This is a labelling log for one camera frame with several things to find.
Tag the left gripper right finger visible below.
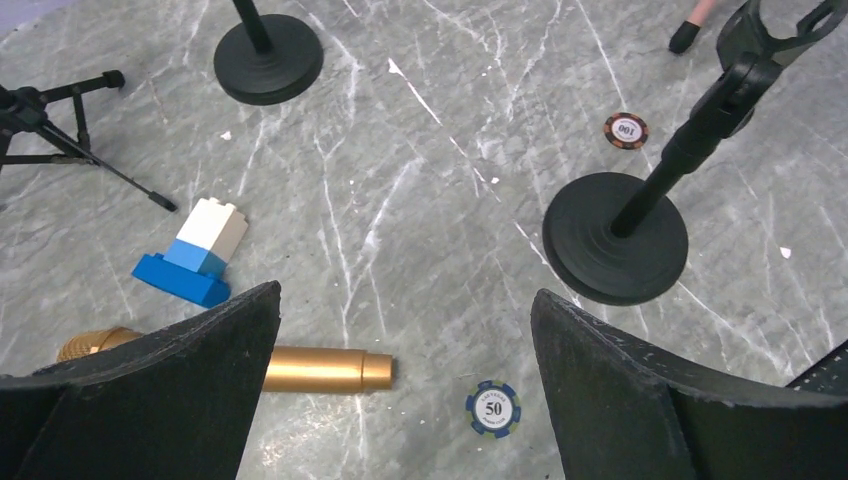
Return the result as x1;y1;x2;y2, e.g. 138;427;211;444
531;289;847;479

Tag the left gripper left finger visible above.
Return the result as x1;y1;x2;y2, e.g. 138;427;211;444
1;281;281;479

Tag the gold microphone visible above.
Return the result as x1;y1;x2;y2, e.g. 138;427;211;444
56;327;396;394

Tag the black round-base mic stand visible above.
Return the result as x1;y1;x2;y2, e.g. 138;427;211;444
542;1;847;306

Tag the black tripod shock-mount stand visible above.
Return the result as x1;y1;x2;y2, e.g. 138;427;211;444
1;70;178;212

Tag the black round-base clip stand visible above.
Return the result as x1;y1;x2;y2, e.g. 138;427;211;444
213;0;324;106

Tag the pink music stand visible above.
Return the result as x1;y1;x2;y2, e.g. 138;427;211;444
668;0;717;55

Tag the blue white poker chip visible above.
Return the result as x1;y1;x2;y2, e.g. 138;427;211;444
464;380;522;439

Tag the blue white block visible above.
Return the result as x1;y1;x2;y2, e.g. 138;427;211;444
132;197;248;308

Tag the brown poker chip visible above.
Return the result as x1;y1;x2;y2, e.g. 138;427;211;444
603;112;650;150

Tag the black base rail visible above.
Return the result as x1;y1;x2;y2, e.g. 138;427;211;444
786;341;848;396

